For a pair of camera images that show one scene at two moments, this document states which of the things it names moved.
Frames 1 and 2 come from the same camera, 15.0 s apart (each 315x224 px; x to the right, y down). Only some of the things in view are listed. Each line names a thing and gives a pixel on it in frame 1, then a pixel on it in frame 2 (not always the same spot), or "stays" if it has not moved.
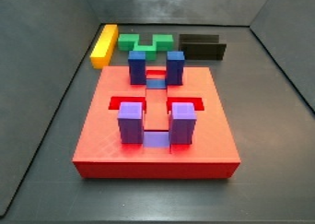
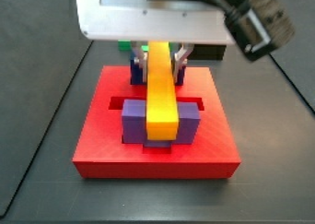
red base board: x=102 y=158 stays
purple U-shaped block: x=180 y=127 stays
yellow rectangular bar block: x=100 y=55 to x=161 y=97
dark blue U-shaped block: x=173 y=75 stays
